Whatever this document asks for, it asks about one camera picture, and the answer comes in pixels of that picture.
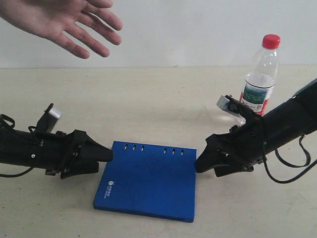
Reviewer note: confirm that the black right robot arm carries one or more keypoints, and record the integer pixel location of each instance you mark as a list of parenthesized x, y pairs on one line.
[(294, 118)]

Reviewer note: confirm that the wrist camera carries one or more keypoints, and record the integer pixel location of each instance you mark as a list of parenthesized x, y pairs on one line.
[(228, 104), (48, 120)]

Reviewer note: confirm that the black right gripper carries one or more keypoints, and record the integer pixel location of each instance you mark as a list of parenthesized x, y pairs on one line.
[(231, 153)]

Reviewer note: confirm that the blue ring-bound notebook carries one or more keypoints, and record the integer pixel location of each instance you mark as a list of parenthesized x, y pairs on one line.
[(149, 180)]

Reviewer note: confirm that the clear plastic water bottle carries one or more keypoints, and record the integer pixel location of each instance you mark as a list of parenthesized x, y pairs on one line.
[(262, 76)]

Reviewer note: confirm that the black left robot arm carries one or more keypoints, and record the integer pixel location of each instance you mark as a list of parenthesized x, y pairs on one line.
[(22, 148)]

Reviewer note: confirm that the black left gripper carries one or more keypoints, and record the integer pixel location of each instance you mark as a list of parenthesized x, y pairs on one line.
[(72, 154)]

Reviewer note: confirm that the person's open hand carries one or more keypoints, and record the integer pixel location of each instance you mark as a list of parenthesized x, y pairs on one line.
[(58, 21)]

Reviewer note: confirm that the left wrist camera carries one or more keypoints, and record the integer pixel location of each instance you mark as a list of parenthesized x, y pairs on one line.
[(48, 120)]

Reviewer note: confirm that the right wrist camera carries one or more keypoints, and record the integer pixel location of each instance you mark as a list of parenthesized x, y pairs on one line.
[(228, 104)]

